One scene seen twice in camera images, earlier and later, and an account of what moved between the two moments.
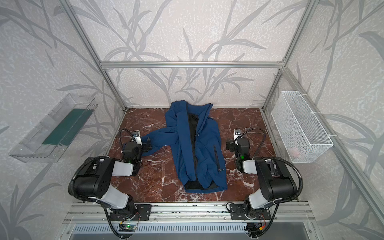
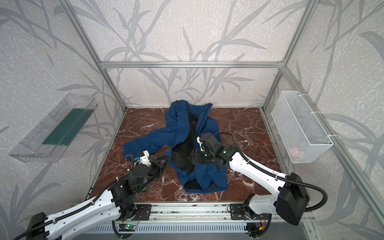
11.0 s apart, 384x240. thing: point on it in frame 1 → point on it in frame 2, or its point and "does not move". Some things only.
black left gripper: (144, 145) → (159, 165)
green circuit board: (127, 227) does not move
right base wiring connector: (254, 228) does not move
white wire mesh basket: (302, 138) does not move
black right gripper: (232, 146) → (197, 155)
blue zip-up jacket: (195, 139) does not move
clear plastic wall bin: (53, 140) does not move
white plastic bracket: (136, 135) → (145, 159)
